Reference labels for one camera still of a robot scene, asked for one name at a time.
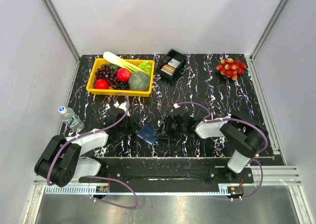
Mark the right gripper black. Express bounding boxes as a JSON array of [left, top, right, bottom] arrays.
[[153, 114, 186, 140]]

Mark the blue card holder wallet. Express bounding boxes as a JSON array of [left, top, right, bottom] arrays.
[[137, 125, 158, 146]]

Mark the black card tray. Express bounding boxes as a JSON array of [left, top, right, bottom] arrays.
[[156, 49, 187, 81]]

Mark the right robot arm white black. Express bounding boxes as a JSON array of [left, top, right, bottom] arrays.
[[154, 112, 269, 183]]

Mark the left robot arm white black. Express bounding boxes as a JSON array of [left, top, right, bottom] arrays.
[[34, 109, 139, 187]]

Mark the gold cards stack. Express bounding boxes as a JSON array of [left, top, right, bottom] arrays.
[[160, 64, 176, 76]]

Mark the dark blue grape bunch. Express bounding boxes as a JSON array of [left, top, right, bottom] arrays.
[[111, 82, 130, 90]]

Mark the green cantaloupe melon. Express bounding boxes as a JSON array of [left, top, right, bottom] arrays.
[[128, 72, 150, 91]]

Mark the red apple lower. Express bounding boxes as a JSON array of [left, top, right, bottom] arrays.
[[94, 78, 109, 90]]

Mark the red apple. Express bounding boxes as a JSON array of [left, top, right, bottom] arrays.
[[117, 68, 131, 82], [94, 78, 109, 90]]

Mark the red apple upper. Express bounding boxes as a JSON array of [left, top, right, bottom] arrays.
[[117, 68, 131, 82]]

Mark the purple grape bunch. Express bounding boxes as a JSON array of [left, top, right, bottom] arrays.
[[94, 64, 118, 85]]

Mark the green avocado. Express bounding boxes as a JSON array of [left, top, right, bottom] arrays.
[[109, 64, 120, 70]]

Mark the clear water bottle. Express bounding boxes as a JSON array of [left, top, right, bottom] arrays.
[[58, 106, 84, 133]]

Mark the green lettuce leaf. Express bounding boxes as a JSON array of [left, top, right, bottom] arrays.
[[138, 61, 152, 76]]

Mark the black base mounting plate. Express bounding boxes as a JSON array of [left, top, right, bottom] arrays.
[[79, 157, 255, 194]]

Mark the white daikon radish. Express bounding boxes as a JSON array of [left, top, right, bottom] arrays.
[[103, 51, 142, 73]]

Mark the yellow plastic bin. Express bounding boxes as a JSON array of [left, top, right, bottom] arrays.
[[86, 58, 155, 97]]

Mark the red lychee bunch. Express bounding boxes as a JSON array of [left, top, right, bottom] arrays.
[[216, 58, 246, 81]]

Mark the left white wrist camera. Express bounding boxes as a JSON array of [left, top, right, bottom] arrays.
[[114, 102, 129, 112]]

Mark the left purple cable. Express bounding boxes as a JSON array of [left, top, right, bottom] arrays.
[[46, 92, 139, 209]]

